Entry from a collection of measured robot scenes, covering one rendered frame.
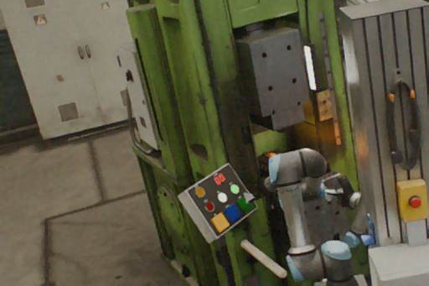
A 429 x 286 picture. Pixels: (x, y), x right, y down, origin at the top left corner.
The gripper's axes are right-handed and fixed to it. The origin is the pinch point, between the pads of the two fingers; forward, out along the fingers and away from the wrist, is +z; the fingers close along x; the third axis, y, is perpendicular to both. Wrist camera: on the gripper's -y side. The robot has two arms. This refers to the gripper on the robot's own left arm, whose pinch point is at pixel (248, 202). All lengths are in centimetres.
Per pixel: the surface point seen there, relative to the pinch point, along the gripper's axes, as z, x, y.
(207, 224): 3.5, 26.9, 3.0
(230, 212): 2.4, 11.4, 1.0
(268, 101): -18, -35, 38
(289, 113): -17, -45, 27
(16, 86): 522, -239, 269
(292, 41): -39, -53, 57
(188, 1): -26, -17, 100
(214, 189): 3.2, 11.3, 14.8
